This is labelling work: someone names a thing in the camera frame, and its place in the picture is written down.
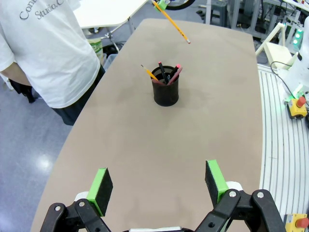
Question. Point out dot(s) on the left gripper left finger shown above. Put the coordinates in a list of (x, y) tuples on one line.
[(96, 193)]

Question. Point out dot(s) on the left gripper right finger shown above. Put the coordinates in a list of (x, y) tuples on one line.
[(217, 183)]

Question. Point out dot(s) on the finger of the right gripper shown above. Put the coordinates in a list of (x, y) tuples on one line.
[(167, 2), (161, 6)]

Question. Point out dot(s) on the yellow pencil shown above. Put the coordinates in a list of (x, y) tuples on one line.
[(177, 28), (149, 72)]

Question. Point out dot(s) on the black pen red cap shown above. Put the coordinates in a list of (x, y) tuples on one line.
[(175, 70)]

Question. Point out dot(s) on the dark red pencil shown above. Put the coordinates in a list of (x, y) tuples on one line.
[(177, 75)]

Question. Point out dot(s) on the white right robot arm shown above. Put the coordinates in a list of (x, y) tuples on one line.
[(299, 72)]

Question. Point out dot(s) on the black mesh pen holder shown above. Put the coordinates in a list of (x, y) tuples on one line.
[(165, 95)]

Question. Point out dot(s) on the white side table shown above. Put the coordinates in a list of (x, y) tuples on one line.
[(103, 12)]

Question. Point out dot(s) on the grey light stand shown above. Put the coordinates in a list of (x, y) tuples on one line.
[(111, 36)]

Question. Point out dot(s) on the clear plastic bin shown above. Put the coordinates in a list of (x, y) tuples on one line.
[(110, 61)]

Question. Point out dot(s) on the green white bag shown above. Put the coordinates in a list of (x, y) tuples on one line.
[(96, 48)]

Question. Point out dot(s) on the grey metal equipment rack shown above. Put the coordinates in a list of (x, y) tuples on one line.
[(246, 14)]

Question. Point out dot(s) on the yellow emergency stop box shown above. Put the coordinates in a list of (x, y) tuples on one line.
[(295, 108), (298, 223)]

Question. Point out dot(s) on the person in white T-shirt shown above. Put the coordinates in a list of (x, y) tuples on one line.
[(48, 48)]

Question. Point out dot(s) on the grey slotted base plate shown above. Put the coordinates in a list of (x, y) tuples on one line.
[(285, 157)]

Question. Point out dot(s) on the beige wooden frame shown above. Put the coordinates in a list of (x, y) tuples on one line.
[(277, 54)]

